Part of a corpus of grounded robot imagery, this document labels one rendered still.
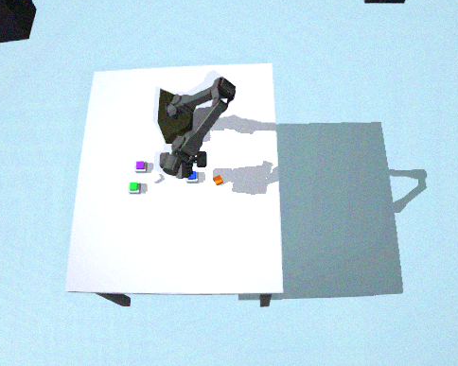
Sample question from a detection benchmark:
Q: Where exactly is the orange block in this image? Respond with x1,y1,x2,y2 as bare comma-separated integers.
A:
213,175,223,185

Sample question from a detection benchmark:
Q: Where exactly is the green button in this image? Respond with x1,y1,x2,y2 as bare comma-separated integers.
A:
129,182,141,195

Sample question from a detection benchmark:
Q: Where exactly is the blue button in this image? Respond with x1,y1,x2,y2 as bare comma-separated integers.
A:
186,170,199,183

